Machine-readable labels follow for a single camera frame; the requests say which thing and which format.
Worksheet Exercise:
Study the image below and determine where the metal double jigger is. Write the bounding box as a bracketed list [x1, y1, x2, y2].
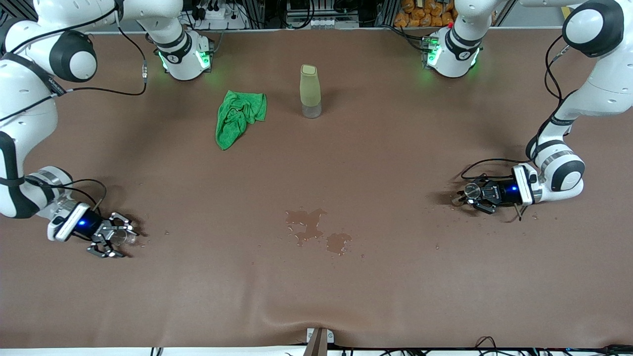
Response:
[451, 183, 481, 206]

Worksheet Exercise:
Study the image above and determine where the clear glass cup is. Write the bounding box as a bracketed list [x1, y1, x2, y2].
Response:
[111, 230, 138, 247]

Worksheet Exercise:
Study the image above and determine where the small brown liquid puddle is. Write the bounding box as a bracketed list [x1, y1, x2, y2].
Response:
[326, 233, 353, 256]

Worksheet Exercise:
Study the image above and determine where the green cloth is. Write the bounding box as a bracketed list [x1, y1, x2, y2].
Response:
[216, 90, 268, 151]

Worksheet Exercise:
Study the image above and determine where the large brown liquid puddle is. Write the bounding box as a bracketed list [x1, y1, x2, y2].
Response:
[285, 208, 328, 247]

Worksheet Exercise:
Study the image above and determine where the orange snack bags pile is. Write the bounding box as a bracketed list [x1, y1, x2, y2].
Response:
[394, 0, 458, 28]

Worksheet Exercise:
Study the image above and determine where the brown table cover sheet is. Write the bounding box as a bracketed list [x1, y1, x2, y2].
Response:
[0, 27, 633, 350]

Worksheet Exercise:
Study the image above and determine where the yellow-green tall bottle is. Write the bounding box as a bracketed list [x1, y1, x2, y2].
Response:
[300, 64, 322, 119]

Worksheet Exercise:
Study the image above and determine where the grey equipment box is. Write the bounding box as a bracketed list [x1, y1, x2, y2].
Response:
[286, 0, 360, 29]

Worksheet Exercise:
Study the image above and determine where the white power strip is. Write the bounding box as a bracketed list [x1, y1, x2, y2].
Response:
[190, 0, 245, 29]

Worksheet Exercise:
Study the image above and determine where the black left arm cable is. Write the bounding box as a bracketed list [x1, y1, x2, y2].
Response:
[461, 35, 579, 222]

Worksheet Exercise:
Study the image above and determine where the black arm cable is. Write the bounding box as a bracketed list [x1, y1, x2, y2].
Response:
[0, 0, 149, 213]
[461, 35, 579, 222]

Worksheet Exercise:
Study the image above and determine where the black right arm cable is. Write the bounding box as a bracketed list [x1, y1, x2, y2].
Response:
[0, 0, 149, 213]

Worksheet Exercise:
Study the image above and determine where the black floor cable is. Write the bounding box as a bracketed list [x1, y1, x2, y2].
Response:
[474, 335, 633, 356]

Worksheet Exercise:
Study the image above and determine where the metal table edge bracket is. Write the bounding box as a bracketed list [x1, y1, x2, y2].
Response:
[304, 327, 335, 356]

